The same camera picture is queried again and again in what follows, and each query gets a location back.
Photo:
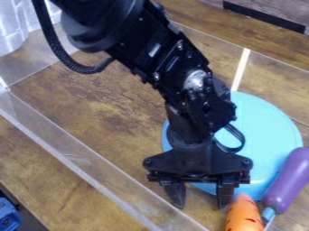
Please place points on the white curtain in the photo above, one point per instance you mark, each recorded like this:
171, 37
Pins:
17, 21

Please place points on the blue round plate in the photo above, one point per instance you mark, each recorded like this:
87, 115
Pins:
262, 135

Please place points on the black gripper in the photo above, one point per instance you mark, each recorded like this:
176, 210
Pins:
202, 163

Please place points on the blue object at corner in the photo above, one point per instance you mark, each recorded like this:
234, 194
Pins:
9, 217

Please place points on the orange toy carrot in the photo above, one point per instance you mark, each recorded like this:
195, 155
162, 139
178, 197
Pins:
243, 216

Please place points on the purple toy eggplant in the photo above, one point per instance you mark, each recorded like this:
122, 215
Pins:
285, 188

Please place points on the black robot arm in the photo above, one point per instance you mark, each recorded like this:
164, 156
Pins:
132, 31

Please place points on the dark baseboard strip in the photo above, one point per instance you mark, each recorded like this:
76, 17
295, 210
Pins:
286, 24

